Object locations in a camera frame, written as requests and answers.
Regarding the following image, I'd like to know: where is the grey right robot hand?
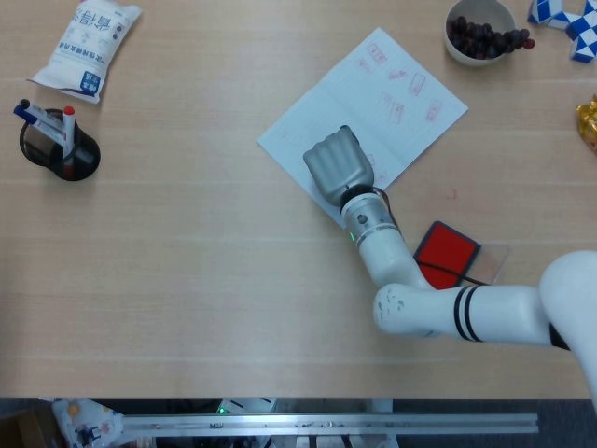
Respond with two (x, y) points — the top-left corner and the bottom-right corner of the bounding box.
(302, 124), (376, 206)

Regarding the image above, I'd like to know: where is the open lined notebook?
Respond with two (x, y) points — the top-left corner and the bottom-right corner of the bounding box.
(256, 26), (470, 230)

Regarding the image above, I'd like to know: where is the red ink pad black case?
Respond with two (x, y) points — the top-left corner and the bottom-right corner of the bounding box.
(412, 220), (481, 290)

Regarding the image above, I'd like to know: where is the beige round bowl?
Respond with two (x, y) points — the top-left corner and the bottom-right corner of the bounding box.
(443, 0), (518, 67)

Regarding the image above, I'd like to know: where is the clear plastic ink pad lid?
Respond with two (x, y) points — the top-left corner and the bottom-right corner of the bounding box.
(465, 242), (510, 286)

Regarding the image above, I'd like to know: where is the black mesh pen holder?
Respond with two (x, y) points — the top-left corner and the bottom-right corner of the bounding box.
(18, 107), (102, 182)

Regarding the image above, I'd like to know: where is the gold foil snack package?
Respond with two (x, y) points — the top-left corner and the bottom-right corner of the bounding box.
(576, 94), (597, 151)

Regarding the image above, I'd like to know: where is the white marker with red cap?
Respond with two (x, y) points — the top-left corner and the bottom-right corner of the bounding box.
(62, 105), (76, 178)

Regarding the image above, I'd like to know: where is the blue white snake puzzle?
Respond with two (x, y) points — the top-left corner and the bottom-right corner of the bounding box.
(526, 0), (597, 64)

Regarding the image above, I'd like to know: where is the white bag with blue print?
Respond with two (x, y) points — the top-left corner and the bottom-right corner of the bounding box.
(27, 0), (144, 105)

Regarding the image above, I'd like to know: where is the blue white marker black cap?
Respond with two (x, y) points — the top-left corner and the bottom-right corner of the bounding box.
(12, 98), (66, 146)

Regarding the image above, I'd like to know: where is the white colourful printed bag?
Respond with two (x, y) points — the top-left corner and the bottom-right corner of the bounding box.
(50, 398), (126, 448)

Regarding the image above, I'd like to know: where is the small brown cardboard box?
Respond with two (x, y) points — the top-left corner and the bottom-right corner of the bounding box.
(0, 405), (53, 448)

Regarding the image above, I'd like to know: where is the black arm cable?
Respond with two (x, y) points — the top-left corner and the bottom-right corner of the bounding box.
(414, 260), (491, 287)

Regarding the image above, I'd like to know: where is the aluminium profile rail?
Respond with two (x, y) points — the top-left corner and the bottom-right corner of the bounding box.
(118, 413), (540, 440)

